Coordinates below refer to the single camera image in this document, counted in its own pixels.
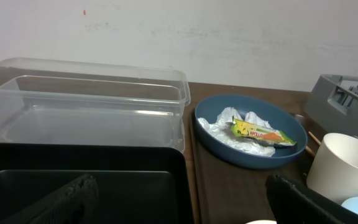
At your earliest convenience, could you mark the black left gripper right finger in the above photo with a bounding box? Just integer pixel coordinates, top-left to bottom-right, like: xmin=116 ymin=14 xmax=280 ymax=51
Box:
xmin=265 ymin=174 xmax=358 ymax=224

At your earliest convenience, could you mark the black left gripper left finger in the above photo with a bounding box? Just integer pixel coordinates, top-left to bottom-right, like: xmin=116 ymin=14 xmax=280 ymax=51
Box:
xmin=1 ymin=174 xmax=99 ymax=224

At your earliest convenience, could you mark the pink plastic bowl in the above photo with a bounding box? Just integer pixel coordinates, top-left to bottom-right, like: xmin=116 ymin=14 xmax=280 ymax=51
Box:
xmin=245 ymin=220 xmax=277 ymax=224

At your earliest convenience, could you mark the cream plastic cup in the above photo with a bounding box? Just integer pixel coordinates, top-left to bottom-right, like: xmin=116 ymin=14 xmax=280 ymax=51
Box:
xmin=306 ymin=133 xmax=358 ymax=204

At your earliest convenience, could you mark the dark blue bowl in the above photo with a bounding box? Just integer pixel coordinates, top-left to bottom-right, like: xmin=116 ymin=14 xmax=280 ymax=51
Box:
xmin=194 ymin=95 xmax=308 ymax=170

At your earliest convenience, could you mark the yellow green snack wrapper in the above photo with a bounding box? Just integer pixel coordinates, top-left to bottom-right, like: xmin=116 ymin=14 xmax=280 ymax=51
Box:
xmin=231 ymin=117 xmax=296 ymax=146

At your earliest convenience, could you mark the black waste tray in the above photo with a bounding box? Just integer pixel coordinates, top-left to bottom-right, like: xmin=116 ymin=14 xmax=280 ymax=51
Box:
xmin=0 ymin=143 xmax=194 ymax=223

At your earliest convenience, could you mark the grey dishwasher rack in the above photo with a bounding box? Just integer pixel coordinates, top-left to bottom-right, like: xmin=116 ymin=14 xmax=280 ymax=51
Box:
xmin=304 ymin=75 xmax=358 ymax=138

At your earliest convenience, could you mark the clear plastic waste bin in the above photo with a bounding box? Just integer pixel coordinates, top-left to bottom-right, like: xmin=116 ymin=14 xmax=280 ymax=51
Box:
xmin=0 ymin=57 xmax=191 ymax=152

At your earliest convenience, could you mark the brown serving tray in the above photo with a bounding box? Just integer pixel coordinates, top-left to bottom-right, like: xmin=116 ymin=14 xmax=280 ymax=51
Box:
xmin=190 ymin=113 xmax=313 ymax=223

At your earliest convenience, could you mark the wooden chopstick right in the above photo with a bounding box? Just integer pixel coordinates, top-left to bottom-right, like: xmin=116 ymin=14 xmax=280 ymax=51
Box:
xmin=308 ymin=131 xmax=321 ymax=145

